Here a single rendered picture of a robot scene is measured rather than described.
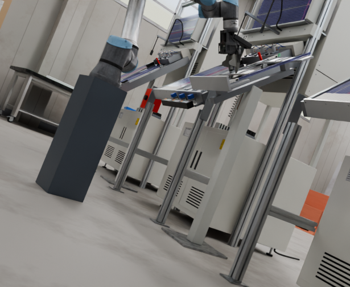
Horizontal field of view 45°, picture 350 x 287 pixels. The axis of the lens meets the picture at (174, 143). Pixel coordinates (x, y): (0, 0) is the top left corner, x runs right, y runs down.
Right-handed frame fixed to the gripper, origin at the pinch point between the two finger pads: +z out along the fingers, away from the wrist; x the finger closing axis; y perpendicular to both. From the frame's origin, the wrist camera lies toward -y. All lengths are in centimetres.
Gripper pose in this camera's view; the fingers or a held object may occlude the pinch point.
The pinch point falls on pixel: (234, 70)
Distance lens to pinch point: 218.3
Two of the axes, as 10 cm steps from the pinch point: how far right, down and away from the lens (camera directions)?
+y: -9.0, 1.0, -4.2
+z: 0.3, 9.9, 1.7
